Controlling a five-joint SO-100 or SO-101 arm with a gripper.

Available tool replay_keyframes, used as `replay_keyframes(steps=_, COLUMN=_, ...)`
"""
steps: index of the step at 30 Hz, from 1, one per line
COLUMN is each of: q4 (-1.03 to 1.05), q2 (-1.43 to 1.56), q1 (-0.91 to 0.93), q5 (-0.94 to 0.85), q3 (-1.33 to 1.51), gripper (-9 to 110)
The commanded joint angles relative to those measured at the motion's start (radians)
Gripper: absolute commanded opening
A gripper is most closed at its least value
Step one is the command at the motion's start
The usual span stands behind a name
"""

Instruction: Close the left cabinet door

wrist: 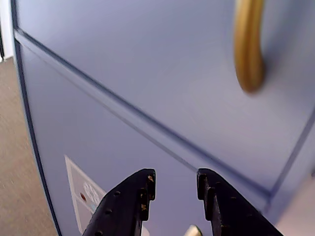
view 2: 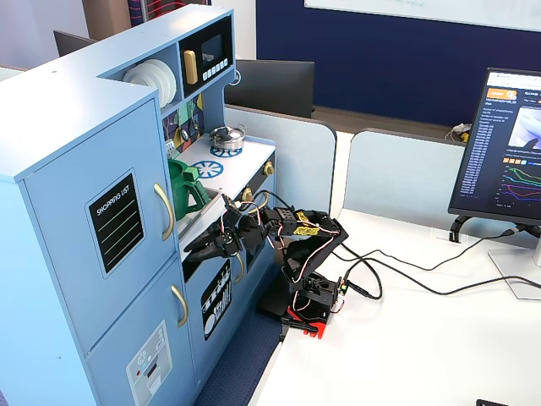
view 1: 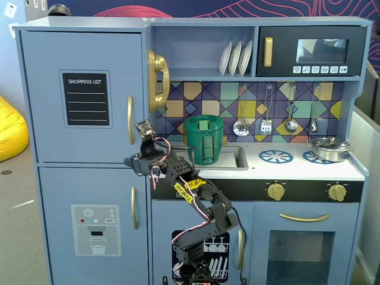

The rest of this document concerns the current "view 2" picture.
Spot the light grey desk divider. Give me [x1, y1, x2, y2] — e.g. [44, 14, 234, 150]
[223, 103, 338, 233]
[344, 128, 467, 233]

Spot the blue door with shopping list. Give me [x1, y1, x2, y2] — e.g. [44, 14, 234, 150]
[23, 96, 179, 354]

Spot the white cable bundle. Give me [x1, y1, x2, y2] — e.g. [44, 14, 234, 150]
[445, 122, 473, 141]

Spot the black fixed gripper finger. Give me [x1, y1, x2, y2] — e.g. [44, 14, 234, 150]
[184, 249, 232, 262]

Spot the purple banner with red lines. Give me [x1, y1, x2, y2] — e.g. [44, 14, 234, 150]
[126, 0, 212, 27]

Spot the black cable with plug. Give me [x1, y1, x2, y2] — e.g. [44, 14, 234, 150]
[344, 227, 520, 300]

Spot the hanging toy ladle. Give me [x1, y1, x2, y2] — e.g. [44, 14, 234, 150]
[179, 106, 192, 143]

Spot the light blue toy kitchen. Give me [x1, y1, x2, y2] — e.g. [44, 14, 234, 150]
[0, 3, 278, 406]

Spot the blue door with utensils print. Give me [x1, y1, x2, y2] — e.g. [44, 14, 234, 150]
[183, 247, 248, 393]

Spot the green toy pitcher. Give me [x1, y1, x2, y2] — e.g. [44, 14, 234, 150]
[167, 157, 210, 222]

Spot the red table clamp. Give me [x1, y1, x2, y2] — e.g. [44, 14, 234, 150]
[281, 304, 331, 340]

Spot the black device edge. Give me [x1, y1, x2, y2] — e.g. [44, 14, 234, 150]
[475, 398, 541, 406]

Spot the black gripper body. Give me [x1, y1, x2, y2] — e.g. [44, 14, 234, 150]
[213, 207, 270, 259]

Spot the blue door with dispenser print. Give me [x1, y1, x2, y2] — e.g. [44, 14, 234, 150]
[85, 253, 199, 406]

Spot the black flat box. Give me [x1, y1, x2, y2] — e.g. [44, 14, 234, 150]
[255, 274, 293, 319]

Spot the black computer monitor showing graphs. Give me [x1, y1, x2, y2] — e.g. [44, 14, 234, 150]
[447, 66, 541, 233]

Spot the silver toy pot with lid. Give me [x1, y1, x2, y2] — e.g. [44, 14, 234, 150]
[210, 123, 249, 152]

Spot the black toy microwave door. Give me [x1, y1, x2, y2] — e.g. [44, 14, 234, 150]
[178, 15, 234, 97]

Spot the silver monitor stand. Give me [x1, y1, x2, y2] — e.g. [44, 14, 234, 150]
[488, 234, 541, 302]

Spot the dark blue fabric mat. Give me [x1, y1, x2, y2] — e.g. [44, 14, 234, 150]
[194, 310, 284, 406]

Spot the white whiteboard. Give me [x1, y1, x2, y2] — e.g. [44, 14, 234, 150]
[303, 0, 541, 34]

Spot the black monitor back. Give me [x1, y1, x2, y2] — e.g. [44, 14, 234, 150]
[52, 30, 99, 58]
[225, 58, 316, 120]

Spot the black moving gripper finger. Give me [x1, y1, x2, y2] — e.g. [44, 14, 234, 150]
[182, 231, 221, 255]

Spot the brown wooden cabinet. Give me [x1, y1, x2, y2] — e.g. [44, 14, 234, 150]
[81, 0, 133, 42]

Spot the black cable bracket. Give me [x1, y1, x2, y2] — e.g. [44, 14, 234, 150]
[449, 214, 471, 244]

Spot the white toy plate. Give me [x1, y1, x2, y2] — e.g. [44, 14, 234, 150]
[123, 62, 168, 101]
[143, 59, 173, 105]
[148, 58, 178, 107]

